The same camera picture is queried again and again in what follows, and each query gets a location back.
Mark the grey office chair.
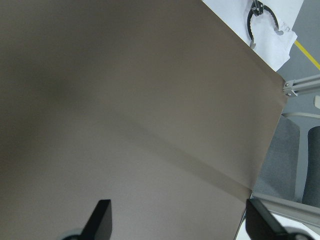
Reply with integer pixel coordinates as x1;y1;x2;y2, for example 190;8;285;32
252;94;320;208

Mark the aluminium frame rail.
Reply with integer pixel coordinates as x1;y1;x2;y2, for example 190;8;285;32
283;74;320;97

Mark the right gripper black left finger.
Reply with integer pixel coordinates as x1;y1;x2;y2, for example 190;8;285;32
80;199;112;240

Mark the white folded cloth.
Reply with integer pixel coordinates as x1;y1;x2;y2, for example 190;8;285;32
204;0;303;71

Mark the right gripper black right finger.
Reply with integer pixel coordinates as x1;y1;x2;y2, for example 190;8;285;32
245;198;285;240

